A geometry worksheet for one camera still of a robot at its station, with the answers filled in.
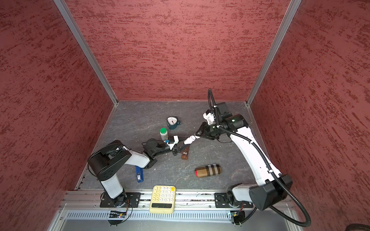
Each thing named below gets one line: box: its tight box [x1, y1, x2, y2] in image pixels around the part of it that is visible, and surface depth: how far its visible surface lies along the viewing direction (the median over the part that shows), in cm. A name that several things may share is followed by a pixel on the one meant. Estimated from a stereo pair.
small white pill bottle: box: [183, 135, 197, 145], surface depth 76 cm
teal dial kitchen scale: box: [164, 115, 182, 130], surface depth 105 cm
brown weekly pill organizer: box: [181, 144, 191, 161], surface depth 91 cm
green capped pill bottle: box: [159, 127, 169, 141], surface depth 94 cm
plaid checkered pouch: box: [194, 163, 222, 178], surface depth 83 cm
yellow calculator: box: [149, 184, 176, 215], surface depth 74 cm
